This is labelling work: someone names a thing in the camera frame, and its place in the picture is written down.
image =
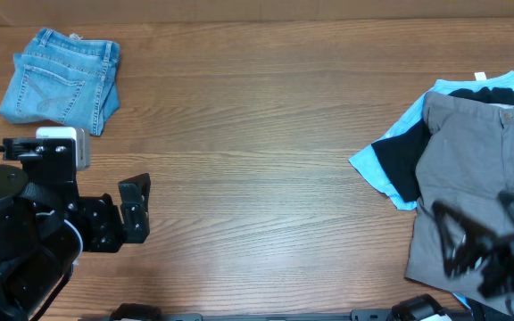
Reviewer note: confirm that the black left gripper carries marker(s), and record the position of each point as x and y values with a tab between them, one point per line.
135	212

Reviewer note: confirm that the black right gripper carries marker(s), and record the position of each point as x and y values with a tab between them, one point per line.
491	251

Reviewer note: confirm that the light blue denim jeans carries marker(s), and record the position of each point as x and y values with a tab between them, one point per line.
66	80

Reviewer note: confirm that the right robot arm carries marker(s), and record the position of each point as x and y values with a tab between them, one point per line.
425	262

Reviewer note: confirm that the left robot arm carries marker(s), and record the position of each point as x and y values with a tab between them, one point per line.
45	224

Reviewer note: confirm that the grey shorts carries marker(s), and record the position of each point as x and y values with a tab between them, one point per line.
468	160

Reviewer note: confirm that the black garment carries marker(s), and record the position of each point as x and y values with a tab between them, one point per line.
399	155

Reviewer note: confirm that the light blue t-shirt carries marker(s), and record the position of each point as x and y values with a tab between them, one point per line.
366	161

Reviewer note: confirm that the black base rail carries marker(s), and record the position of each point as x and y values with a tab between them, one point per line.
354	315

